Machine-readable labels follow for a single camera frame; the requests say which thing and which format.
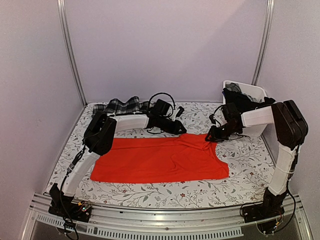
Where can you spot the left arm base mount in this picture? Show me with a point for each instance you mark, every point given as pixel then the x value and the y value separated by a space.
pixel 63 206

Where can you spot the floral patterned table mat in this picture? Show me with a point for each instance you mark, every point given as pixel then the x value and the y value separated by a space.
pixel 250 171

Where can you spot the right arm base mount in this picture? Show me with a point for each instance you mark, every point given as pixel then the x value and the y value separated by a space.
pixel 271 206

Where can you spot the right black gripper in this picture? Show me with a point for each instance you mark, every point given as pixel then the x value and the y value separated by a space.
pixel 215 136

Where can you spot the aluminium frame post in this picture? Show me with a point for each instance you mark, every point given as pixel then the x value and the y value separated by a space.
pixel 61 7
pixel 270 4

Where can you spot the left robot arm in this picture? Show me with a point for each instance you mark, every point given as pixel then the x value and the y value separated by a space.
pixel 98 138

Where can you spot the aluminium front rail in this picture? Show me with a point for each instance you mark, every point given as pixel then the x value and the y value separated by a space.
pixel 224 223

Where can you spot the black garment in bin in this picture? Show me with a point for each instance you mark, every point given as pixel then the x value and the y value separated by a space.
pixel 243 103

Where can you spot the left aluminium frame post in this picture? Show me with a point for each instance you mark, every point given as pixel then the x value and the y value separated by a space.
pixel 61 7

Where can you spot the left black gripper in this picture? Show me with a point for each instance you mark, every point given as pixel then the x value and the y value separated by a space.
pixel 176 130

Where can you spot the grey garment in bin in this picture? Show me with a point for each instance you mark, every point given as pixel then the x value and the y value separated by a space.
pixel 234 87

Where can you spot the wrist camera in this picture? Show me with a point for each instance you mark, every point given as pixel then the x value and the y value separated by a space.
pixel 179 111
pixel 215 122

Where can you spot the right aluminium frame post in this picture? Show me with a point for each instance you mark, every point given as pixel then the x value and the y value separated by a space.
pixel 270 4

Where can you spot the white plastic laundry bin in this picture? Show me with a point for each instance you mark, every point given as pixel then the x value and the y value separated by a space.
pixel 256 94

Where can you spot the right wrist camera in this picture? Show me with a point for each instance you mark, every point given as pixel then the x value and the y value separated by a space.
pixel 215 122

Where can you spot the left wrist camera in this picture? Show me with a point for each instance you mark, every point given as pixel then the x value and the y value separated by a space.
pixel 179 111

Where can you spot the red orange garment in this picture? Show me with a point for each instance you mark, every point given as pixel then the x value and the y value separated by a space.
pixel 188 157

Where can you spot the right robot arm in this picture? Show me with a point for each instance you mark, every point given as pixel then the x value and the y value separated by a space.
pixel 286 130

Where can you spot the black white plaid skirt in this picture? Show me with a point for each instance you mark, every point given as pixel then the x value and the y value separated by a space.
pixel 117 107

